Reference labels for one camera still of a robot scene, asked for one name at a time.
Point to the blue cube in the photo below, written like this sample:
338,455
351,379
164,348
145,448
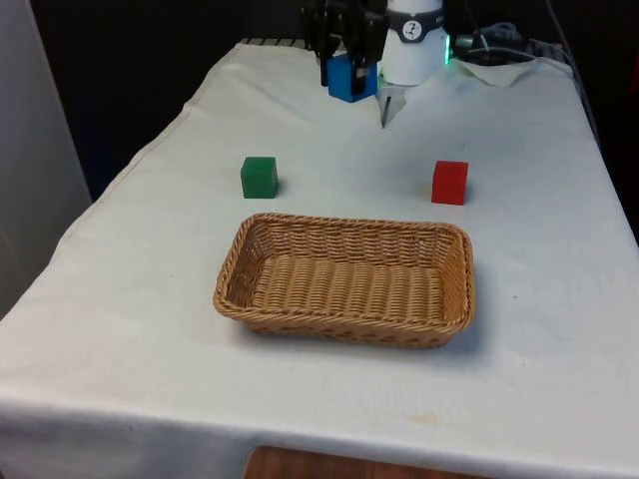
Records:
343,77

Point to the green cube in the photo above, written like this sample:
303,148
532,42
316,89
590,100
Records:
258,177

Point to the red cube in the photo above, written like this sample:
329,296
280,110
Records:
449,181

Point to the wicker basket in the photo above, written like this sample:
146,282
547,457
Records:
349,287

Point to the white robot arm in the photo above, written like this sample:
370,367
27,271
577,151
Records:
410,55

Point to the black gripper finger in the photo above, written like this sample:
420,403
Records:
363,40
319,35

